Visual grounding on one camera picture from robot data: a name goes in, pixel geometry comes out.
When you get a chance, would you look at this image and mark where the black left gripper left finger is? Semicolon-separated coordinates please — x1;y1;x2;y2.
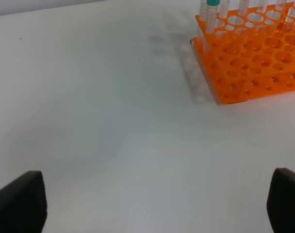
0;171;48;233

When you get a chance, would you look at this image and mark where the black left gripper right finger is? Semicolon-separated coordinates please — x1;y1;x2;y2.
266;168;295;233

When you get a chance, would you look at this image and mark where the orange test tube rack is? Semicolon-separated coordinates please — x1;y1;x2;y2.
191;0;295;104

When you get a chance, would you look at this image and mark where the teal capped tube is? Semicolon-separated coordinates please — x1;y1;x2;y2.
275;0;287;11
256;0;268;14
216;0;232;41
199;0;220;55
236;0;250;34

